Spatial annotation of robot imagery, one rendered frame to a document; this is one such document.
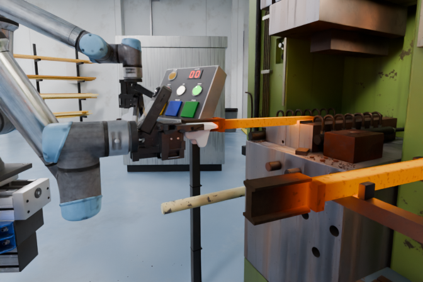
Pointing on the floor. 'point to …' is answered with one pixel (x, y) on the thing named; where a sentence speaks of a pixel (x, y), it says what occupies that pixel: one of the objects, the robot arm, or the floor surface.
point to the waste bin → (231, 117)
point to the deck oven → (191, 42)
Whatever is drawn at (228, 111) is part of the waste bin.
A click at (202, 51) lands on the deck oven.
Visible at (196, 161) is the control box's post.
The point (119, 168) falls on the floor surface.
